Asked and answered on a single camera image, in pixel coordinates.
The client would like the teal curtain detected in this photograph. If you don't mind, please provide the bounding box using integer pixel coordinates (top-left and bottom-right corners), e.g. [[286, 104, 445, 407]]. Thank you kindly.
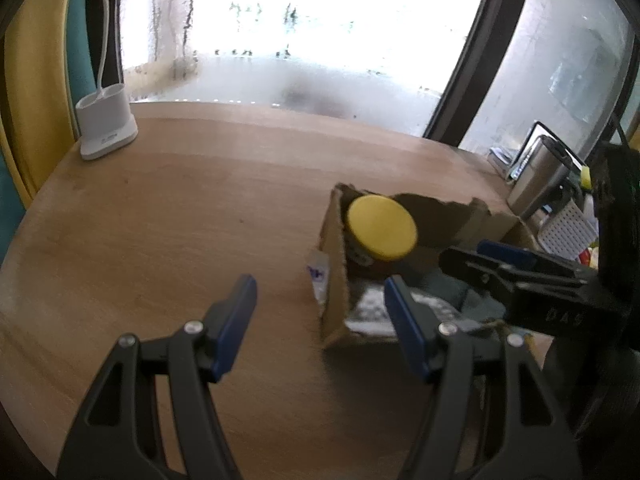
[[65, 0, 98, 106]]

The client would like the yellow curtain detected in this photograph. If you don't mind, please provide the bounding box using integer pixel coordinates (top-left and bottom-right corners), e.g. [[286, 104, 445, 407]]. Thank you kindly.
[[0, 0, 83, 206]]

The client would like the white perforated basket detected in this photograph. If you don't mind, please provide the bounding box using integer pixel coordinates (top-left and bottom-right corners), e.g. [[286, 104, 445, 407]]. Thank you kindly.
[[540, 197, 598, 261]]

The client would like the clear snack zip bag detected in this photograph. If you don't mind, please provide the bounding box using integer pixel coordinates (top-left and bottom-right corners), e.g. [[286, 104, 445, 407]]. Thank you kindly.
[[347, 282, 468, 336]]

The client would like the black window frame post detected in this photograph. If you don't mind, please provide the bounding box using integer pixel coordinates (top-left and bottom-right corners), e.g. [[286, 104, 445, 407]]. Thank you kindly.
[[422, 0, 536, 146]]

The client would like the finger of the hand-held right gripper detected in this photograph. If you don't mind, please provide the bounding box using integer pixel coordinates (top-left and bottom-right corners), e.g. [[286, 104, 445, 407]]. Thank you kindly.
[[439, 246, 582, 312], [477, 241, 599, 284]]

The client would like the grey cloth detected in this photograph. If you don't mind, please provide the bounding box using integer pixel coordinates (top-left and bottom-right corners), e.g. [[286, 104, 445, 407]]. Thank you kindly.
[[425, 270, 506, 321]]

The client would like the red can with yellow lid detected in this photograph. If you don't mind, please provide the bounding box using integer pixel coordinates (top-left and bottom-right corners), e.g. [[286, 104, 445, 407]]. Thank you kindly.
[[345, 195, 418, 268]]

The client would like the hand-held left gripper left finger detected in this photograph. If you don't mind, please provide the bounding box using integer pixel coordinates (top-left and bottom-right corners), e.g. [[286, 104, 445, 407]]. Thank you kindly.
[[55, 274, 259, 480]]

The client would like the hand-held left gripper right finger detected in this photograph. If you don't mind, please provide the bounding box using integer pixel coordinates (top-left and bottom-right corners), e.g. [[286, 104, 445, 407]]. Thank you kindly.
[[383, 274, 585, 480]]

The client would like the white desk lamp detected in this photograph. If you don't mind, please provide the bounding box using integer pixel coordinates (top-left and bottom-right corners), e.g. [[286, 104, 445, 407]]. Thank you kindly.
[[45, 0, 139, 162]]

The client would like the cardboard box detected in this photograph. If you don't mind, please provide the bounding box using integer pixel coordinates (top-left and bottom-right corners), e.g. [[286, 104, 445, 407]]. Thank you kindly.
[[317, 182, 541, 351]]

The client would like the steel tumbler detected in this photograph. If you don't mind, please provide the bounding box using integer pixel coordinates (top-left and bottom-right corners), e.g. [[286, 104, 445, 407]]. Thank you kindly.
[[506, 135, 583, 221]]

